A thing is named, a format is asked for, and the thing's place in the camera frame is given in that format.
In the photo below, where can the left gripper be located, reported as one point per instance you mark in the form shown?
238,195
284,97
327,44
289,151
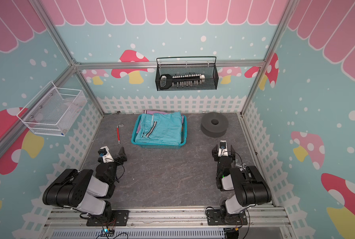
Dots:
123,156

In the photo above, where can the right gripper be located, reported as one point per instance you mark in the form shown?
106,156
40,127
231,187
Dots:
215,153

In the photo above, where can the purple pants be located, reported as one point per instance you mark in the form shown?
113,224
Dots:
153,113

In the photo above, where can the teal pants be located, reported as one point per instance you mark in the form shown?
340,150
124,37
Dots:
160,129

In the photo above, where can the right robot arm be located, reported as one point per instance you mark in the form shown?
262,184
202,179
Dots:
249,187

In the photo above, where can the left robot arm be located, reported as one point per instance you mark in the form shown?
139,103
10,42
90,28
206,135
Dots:
87,190

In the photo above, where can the teal plastic basket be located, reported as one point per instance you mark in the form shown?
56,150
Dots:
183,138

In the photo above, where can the grey foam roll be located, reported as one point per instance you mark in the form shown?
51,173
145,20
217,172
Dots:
214,124

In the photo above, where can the green circuit board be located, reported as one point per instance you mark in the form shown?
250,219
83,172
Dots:
107,233

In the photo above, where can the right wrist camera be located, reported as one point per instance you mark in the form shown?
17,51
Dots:
222,148

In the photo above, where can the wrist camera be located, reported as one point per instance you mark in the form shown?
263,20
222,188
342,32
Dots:
103,151
222,148

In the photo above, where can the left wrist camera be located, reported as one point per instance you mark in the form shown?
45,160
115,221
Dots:
103,151

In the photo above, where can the red handled hex wrench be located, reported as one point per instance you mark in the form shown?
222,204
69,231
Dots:
118,132

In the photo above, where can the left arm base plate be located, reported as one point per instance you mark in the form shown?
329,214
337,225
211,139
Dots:
110,218

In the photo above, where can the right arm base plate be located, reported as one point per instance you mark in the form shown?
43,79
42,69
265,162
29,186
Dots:
219,217

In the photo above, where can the white wire wall basket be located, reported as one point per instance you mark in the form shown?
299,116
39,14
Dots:
53,110

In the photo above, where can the black wire wall basket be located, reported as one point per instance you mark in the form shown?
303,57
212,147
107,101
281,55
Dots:
186,73

